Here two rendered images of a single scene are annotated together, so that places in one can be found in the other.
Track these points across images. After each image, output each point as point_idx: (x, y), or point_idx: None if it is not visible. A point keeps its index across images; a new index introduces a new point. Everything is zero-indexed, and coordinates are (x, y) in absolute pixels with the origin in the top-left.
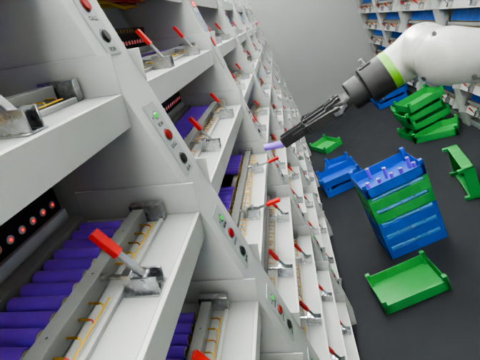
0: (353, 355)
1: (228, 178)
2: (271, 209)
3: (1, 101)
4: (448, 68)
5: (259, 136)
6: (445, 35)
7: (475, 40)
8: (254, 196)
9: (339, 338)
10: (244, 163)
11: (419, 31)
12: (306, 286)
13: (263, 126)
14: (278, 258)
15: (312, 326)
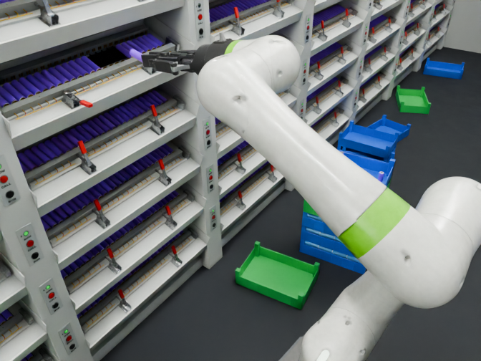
0: (159, 280)
1: (117, 57)
2: (159, 114)
3: None
4: (200, 99)
5: (195, 38)
6: (214, 67)
7: (228, 91)
8: (104, 89)
9: (138, 255)
10: (146, 54)
11: (248, 46)
12: (134, 198)
13: (239, 29)
14: (85, 153)
15: (96, 224)
